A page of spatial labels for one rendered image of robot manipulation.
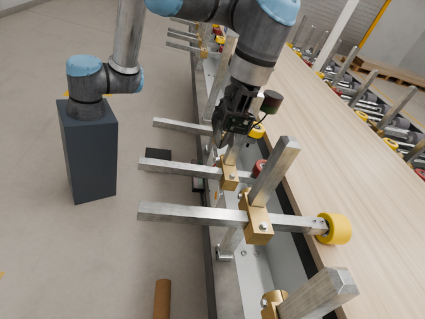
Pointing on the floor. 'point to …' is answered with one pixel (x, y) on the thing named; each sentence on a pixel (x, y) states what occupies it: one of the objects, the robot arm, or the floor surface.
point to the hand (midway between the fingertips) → (219, 142)
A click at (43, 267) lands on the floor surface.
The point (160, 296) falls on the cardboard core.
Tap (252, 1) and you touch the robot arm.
